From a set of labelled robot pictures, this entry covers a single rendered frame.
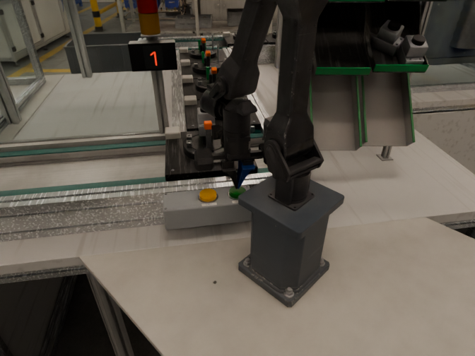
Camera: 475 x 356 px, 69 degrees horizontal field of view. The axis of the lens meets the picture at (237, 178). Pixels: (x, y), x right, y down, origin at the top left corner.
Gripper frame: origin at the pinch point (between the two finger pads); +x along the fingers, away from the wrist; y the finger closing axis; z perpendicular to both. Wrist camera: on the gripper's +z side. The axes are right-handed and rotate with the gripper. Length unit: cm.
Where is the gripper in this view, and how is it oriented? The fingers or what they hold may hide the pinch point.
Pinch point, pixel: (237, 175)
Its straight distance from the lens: 79.8
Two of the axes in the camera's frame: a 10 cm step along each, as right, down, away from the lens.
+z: -1.7, -5.5, 8.2
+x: 0.0, 8.3, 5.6
